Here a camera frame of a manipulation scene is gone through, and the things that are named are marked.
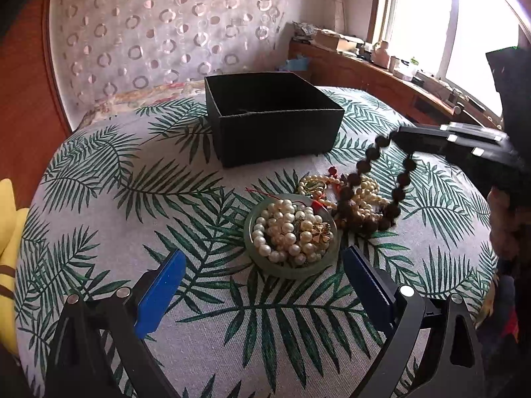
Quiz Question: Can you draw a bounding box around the dark brown bead necklace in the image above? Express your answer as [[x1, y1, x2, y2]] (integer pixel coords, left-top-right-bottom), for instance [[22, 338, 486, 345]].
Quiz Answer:
[[332, 130, 418, 233]]

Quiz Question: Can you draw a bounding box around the floral pillow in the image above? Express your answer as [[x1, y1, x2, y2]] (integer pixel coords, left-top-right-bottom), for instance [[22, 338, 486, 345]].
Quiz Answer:
[[78, 81, 208, 130]]

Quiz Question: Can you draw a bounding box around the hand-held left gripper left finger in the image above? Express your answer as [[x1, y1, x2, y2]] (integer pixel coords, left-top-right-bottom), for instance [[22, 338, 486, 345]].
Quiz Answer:
[[43, 249, 187, 398]]

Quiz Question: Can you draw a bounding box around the dark cloth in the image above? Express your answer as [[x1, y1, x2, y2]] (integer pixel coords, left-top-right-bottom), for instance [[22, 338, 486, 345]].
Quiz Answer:
[[475, 257, 531, 398]]

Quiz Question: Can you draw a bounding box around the green jade bangle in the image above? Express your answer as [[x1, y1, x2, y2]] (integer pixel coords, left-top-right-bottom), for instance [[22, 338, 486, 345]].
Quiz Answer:
[[244, 194, 339, 279]]

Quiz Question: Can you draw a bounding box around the blue crumpled bag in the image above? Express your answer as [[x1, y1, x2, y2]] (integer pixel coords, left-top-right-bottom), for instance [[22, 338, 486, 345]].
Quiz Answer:
[[277, 58, 312, 74]]

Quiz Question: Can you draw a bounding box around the window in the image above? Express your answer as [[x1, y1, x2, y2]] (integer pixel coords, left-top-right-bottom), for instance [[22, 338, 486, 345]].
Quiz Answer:
[[368, 0, 524, 117]]

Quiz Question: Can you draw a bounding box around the green gold pendant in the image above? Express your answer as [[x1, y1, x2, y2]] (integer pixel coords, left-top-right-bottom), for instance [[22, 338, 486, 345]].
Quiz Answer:
[[302, 180, 327, 200]]

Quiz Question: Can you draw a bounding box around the red cord charm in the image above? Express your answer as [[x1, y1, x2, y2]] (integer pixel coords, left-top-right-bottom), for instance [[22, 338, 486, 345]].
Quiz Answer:
[[246, 186, 329, 213]]

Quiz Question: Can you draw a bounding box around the black box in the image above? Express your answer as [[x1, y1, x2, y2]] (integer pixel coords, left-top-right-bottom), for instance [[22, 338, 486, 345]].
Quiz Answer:
[[204, 72, 346, 169]]

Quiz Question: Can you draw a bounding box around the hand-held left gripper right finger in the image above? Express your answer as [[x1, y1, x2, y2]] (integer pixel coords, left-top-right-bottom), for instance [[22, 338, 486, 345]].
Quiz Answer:
[[343, 245, 485, 398]]

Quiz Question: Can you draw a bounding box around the circle-patterned headboard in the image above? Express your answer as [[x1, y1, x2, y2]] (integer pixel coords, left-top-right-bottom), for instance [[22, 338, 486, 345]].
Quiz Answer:
[[42, 0, 292, 130]]

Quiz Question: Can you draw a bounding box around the cream bead necklace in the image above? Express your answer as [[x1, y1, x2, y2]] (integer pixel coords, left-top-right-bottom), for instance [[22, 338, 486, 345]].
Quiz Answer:
[[299, 174, 393, 225]]

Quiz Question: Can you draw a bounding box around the yellow plush toy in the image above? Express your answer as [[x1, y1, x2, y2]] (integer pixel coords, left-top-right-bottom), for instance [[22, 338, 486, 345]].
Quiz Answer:
[[0, 178, 31, 357]]

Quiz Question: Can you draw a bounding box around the wooden window shelf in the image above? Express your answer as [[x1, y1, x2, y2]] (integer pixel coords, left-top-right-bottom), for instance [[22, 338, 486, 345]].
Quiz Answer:
[[287, 38, 500, 130]]

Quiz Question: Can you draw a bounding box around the white pearl necklace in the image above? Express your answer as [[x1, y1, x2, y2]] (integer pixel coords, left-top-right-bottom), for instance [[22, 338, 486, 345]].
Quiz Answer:
[[252, 200, 333, 267]]

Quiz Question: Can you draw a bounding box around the pink bottle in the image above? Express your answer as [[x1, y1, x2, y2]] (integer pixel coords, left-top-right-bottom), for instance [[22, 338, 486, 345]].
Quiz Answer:
[[370, 40, 391, 68]]

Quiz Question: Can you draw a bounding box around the person's right forearm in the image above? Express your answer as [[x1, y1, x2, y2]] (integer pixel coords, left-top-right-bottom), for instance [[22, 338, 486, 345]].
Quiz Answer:
[[487, 186, 531, 263]]

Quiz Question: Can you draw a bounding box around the cardboard box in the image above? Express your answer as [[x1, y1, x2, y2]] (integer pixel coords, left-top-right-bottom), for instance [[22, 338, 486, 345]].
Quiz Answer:
[[314, 29, 366, 55]]

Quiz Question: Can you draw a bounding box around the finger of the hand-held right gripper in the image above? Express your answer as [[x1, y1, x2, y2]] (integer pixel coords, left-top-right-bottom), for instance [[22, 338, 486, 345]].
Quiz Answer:
[[409, 136, 524, 171], [392, 122, 507, 144]]

